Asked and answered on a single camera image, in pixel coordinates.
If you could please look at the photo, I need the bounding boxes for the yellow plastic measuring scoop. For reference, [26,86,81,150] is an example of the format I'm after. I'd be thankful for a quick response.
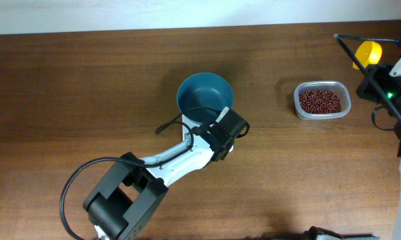
[355,41,382,68]

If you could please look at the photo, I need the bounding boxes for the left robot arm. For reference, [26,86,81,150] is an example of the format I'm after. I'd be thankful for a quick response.
[83,107,250,239]

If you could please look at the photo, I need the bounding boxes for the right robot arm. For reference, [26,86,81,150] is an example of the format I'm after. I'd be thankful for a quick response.
[356,64,401,239]

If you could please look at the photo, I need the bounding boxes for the white digital kitchen scale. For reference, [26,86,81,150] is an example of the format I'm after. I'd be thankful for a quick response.
[181,113,234,155]

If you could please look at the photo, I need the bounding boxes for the blue-grey bowl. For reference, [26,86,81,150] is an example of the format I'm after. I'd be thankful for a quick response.
[177,73,234,124]

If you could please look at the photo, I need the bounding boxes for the clear plastic container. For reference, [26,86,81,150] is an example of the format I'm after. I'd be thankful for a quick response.
[293,81,352,120]

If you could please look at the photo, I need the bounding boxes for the red adzuki beans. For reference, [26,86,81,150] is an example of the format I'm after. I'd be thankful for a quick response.
[299,91,342,114]

